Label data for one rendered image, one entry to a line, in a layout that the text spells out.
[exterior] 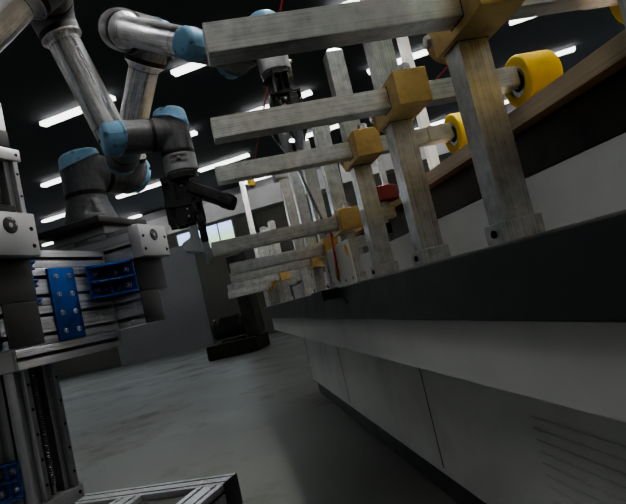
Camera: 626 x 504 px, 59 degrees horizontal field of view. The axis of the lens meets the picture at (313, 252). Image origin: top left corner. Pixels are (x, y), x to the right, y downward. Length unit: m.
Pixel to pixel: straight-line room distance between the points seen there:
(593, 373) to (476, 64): 0.33
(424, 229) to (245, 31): 0.42
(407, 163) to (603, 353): 0.42
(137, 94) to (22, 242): 0.68
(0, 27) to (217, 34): 0.85
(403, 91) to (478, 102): 0.20
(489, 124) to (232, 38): 0.28
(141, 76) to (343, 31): 1.24
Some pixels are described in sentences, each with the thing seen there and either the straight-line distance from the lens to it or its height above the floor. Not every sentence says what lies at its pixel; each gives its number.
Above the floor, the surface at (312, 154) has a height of 0.95.
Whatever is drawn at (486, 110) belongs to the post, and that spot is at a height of 0.84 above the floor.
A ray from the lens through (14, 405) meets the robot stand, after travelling 1.54.
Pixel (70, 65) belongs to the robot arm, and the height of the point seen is 1.34.
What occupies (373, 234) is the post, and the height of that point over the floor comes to 0.78.
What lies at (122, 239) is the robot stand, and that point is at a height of 0.96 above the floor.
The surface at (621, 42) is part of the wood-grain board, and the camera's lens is 0.75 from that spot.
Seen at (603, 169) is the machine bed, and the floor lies 0.77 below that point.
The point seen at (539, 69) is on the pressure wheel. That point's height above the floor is 0.94.
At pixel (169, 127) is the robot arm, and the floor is 1.12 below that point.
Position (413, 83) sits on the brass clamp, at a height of 0.95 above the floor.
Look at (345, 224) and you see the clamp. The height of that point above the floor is 0.83.
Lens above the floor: 0.69
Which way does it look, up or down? 5 degrees up
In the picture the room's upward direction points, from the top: 13 degrees counter-clockwise
